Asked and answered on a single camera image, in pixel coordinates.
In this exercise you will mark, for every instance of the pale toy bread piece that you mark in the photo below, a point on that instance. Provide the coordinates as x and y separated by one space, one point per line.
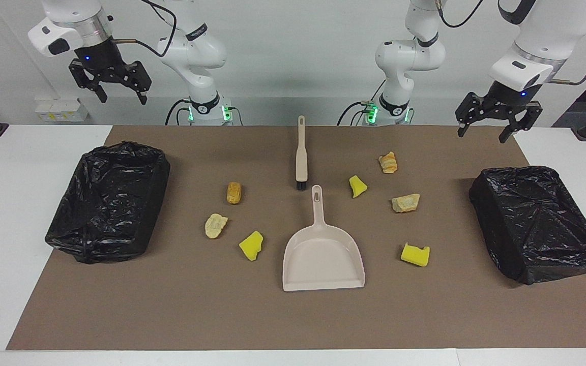
405 203

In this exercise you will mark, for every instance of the brown table mat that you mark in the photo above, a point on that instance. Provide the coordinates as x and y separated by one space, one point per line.
293 315

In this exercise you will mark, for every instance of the white wall socket box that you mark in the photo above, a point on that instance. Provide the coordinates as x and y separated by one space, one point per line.
61 110

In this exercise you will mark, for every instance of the brown toy bread loaf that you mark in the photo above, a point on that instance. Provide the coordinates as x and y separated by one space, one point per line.
234 193

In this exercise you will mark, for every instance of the bin with black bag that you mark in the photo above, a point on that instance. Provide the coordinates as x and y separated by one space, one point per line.
110 203
537 223

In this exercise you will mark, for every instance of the small yellow sponge piece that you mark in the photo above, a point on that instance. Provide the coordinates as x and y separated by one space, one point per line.
357 187

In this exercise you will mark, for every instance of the beige hand brush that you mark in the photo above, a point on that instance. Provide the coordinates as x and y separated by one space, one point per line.
300 162

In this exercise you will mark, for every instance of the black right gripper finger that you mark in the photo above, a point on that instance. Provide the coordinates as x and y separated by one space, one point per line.
83 76
138 76

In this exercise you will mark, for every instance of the beige plastic dustpan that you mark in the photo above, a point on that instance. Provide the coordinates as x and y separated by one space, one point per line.
323 259

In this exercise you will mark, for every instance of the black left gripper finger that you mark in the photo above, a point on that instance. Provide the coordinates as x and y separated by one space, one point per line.
468 109
524 116

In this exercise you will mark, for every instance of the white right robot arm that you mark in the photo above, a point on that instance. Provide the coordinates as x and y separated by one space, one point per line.
196 51

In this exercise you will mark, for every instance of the yellow sponge chunk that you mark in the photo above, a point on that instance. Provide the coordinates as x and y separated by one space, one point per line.
251 246

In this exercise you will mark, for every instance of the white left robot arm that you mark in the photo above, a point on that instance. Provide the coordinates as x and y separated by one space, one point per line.
417 53

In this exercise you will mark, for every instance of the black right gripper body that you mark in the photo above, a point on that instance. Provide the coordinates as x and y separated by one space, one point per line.
100 56

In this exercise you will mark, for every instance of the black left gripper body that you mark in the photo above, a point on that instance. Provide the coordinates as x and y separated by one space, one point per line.
505 95

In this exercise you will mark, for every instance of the pale yellow toy chip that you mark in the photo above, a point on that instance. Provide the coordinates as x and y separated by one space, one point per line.
215 226

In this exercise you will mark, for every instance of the yellow sponge with green back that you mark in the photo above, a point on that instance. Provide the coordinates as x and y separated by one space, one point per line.
414 255

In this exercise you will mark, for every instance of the orange striped toy croissant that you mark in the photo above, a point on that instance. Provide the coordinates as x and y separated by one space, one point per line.
388 163

